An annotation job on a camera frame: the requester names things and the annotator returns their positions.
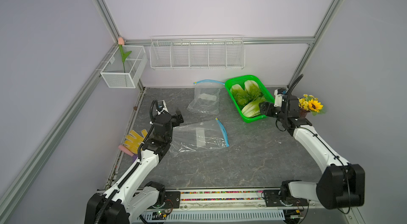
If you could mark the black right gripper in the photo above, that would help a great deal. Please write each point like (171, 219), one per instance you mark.
(268, 112)

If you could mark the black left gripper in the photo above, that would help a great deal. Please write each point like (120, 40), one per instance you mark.
(176, 121)

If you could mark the chinese cabbage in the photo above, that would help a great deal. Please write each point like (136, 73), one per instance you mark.
(241, 97)
(252, 109)
(252, 89)

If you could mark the clear zip-top bag blue seal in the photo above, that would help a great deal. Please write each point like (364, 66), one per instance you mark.
(206, 97)

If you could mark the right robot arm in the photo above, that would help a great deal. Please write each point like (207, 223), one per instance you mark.
(342, 184)

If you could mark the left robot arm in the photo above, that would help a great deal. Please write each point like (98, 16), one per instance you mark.
(122, 203)

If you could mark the green plastic basket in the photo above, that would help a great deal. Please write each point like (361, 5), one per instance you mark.
(240, 80)

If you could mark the dark glass vase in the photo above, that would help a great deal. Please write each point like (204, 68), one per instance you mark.
(303, 113)

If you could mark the yellow sunflower bouquet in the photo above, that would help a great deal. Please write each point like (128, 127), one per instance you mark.
(312, 104)

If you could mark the yellow toy hand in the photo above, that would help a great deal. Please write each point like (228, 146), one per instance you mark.
(133, 140)

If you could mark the artificial pink tulip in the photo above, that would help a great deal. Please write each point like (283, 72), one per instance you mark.
(124, 55)

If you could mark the white wire wall shelf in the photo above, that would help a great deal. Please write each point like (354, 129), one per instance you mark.
(197, 52)

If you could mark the white mesh wall basket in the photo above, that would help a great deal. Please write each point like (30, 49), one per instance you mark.
(113, 73)

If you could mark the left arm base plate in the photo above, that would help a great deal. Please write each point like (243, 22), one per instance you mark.
(171, 200)

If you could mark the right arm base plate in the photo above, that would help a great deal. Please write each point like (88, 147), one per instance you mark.
(273, 198)

